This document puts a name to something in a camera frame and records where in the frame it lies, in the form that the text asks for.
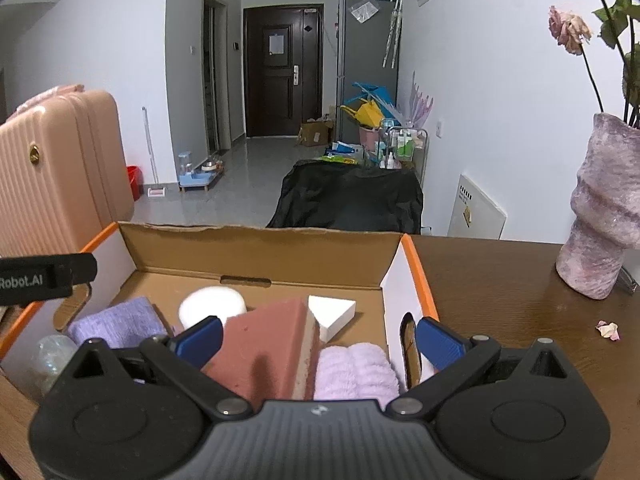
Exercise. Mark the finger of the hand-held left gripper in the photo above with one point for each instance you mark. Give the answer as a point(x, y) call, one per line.
point(70, 266)

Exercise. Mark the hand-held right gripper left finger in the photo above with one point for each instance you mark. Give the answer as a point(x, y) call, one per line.
point(202, 338)

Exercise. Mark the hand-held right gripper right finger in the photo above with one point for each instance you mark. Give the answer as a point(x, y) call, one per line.
point(437, 342)

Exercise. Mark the white round sponge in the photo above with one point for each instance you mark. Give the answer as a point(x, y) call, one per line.
point(212, 305)

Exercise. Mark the red brown sponge block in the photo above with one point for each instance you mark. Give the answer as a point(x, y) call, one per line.
point(270, 345)

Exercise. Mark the purple towel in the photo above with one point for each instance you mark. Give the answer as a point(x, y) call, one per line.
point(117, 322)

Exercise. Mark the lilac fluffy towel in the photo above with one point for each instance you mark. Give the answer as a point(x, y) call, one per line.
point(355, 370)

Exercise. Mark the orange-edged cardboard box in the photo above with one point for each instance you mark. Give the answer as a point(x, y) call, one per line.
point(260, 260)

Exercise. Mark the white wedge sponge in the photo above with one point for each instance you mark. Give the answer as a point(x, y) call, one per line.
point(332, 312)

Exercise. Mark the clear plastic container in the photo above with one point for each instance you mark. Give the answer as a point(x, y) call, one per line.
point(52, 360)

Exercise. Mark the pink ribbed suitcase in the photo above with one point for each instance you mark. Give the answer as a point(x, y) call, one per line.
point(60, 170)

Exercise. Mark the red bin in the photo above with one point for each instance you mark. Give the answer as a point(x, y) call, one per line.
point(132, 182)

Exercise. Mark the white mop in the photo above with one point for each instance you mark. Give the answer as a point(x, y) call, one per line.
point(151, 160)

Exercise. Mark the white board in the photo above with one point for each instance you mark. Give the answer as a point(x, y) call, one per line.
point(477, 210)

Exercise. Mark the blue pet water dispenser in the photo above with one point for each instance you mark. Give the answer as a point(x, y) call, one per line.
point(187, 172)

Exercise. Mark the black cloth cover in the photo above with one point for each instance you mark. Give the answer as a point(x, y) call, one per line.
point(350, 200)

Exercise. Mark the fallen pink petals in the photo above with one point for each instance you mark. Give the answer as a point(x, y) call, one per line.
point(607, 330)

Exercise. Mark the pink folded cloth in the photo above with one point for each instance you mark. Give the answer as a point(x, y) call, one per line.
point(50, 96)

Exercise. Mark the steel pet bowl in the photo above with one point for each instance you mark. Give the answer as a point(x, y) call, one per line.
point(211, 165)

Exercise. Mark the metal trolley cart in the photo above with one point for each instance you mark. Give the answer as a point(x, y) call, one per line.
point(425, 155)

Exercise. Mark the row of toiletry bottles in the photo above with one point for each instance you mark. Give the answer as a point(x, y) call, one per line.
point(402, 142)

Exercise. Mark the green yellow packet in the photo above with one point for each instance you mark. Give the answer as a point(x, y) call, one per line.
point(340, 159)

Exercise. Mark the pink bucket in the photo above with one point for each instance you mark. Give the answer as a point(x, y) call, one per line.
point(370, 138)

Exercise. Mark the pink textured vase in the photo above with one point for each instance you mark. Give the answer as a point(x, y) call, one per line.
point(600, 200)

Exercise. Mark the blue white packets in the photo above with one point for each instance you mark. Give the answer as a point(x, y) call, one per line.
point(342, 148)

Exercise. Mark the brown cardboard carton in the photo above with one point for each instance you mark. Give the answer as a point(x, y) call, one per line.
point(315, 133)

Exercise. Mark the yellow bag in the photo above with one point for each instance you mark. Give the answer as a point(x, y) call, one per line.
point(367, 112)

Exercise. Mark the blue bag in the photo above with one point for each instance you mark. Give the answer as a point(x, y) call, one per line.
point(372, 92)

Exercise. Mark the dark brown entrance door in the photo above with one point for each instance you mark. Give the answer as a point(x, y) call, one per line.
point(282, 90)

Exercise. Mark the grey refrigerator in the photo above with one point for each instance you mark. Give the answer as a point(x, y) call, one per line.
point(367, 60)

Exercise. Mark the white paper notice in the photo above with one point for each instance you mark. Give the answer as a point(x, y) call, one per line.
point(276, 43)

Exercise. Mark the white folded umbrella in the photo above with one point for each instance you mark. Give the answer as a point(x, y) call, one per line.
point(396, 35)
point(388, 40)

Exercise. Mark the clear plastic bag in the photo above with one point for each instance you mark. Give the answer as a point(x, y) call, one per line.
point(364, 10)

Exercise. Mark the short-stemmed dried rose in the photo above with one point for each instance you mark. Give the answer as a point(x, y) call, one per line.
point(570, 27)

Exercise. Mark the long-stemmed dried rose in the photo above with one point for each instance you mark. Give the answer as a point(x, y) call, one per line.
point(617, 17)

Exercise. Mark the dark side door frame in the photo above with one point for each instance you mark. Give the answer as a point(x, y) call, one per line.
point(206, 70)

